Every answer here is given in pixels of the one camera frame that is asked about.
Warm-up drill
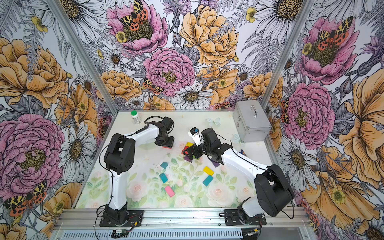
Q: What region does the pink block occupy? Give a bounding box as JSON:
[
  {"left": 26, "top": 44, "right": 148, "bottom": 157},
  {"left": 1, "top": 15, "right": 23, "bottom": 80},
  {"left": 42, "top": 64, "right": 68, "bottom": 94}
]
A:
[{"left": 165, "top": 186, "right": 175, "bottom": 198}]

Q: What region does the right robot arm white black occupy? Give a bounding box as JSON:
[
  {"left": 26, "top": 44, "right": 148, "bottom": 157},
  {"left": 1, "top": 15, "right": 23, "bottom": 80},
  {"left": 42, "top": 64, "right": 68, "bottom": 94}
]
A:
[{"left": 183, "top": 127, "right": 295, "bottom": 225}]

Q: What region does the purple rectangular block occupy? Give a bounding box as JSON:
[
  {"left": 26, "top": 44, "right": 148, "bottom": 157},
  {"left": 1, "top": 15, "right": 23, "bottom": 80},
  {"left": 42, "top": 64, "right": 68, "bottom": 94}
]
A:
[{"left": 212, "top": 162, "right": 220, "bottom": 168}]

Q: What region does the teal block upper left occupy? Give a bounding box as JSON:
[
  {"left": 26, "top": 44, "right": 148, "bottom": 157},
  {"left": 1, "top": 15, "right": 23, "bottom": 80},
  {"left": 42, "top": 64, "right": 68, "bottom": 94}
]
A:
[{"left": 161, "top": 162, "right": 168, "bottom": 169}]

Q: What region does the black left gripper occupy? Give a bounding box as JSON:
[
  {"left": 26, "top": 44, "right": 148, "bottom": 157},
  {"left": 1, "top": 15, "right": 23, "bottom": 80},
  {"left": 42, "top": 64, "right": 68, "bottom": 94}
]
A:
[{"left": 154, "top": 133, "right": 174, "bottom": 148}]

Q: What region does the aluminium front rail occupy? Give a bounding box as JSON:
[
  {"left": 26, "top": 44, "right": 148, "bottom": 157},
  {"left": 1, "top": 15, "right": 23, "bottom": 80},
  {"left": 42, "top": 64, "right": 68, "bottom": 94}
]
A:
[{"left": 52, "top": 208, "right": 316, "bottom": 240}]

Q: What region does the small circuit board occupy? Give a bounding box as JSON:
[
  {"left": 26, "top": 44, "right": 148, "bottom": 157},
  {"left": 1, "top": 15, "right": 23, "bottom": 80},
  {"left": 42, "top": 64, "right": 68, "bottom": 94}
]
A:
[{"left": 111, "top": 229, "right": 129, "bottom": 239}]

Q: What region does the white bottle green cap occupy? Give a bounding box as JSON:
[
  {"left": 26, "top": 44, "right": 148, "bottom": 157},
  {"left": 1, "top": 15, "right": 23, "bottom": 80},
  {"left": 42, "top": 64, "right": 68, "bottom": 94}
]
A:
[{"left": 131, "top": 110, "right": 141, "bottom": 125}]

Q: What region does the teal block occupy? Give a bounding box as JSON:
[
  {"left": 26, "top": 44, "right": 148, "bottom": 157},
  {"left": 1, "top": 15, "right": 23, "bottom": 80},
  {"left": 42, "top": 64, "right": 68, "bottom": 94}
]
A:
[
  {"left": 159, "top": 173, "right": 168, "bottom": 183},
  {"left": 161, "top": 162, "right": 168, "bottom": 169},
  {"left": 203, "top": 175, "right": 214, "bottom": 187}
]

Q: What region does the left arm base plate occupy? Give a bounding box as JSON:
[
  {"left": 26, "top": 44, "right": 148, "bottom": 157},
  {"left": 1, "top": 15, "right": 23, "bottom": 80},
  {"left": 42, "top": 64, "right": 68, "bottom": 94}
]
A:
[{"left": 99, "top": 210, "right": 144, "bottom": 227}]

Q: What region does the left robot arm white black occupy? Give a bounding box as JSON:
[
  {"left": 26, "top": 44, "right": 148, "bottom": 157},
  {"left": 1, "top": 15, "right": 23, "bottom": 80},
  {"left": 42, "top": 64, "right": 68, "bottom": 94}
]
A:
[{"left": 100, "top": 116, "right": 175, "bottom": 227}]

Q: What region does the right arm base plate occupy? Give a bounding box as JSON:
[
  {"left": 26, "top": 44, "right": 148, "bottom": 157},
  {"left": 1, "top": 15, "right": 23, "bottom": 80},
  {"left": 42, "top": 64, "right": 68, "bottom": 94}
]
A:
[{"left": 219, "top": 209, "right": 267, "bottom": 226}]

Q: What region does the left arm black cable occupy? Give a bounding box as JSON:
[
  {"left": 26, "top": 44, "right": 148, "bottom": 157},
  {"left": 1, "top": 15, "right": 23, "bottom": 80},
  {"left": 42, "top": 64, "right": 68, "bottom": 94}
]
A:
[{"left": 134, "top": 115, "right": 164, "bottom": 134}]

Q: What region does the teal block right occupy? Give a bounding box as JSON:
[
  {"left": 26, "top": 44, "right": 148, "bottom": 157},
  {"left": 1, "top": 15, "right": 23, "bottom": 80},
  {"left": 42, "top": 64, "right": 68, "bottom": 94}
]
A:
[{"left": 203, "top": 175, "right": 214, "bottom": 187}]

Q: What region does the silver metal first-aid case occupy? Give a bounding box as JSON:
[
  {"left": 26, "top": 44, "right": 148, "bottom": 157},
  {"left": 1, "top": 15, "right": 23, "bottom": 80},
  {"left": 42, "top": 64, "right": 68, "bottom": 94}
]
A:
[{"left": 233, "top": 100, "right": 271, "bottom": 143}]

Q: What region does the yellow block lower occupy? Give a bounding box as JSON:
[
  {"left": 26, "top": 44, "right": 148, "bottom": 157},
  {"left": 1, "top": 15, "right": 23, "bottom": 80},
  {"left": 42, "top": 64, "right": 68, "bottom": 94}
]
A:
[{"left": 203, "top": 167, "right": 214, "bottom": 176}]

